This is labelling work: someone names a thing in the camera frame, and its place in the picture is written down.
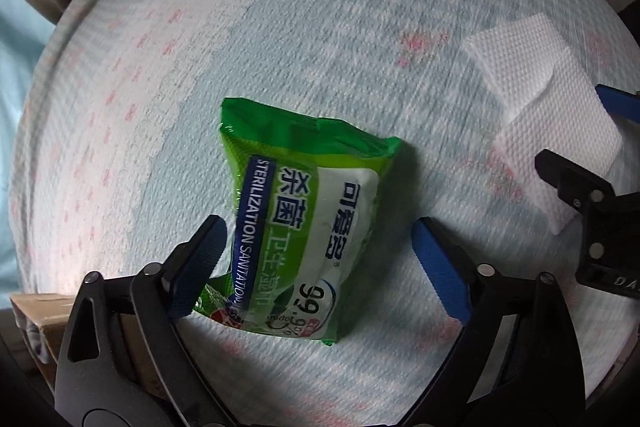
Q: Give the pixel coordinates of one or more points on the green wet wipes pack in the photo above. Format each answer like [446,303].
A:
[300,187]

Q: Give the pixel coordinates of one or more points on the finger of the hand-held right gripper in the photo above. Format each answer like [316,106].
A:
[575,179]
[622,104]

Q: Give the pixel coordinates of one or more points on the cardboard box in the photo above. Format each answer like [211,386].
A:
[35,322]

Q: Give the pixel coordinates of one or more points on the white tissue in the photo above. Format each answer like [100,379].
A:
[525,52]

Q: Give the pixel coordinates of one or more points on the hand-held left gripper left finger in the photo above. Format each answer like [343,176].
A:
[200,267]

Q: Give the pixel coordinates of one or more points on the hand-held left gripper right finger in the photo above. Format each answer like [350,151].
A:
[442,267]

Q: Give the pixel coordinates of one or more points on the light blue hanging cloth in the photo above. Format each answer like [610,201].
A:
[17,72]

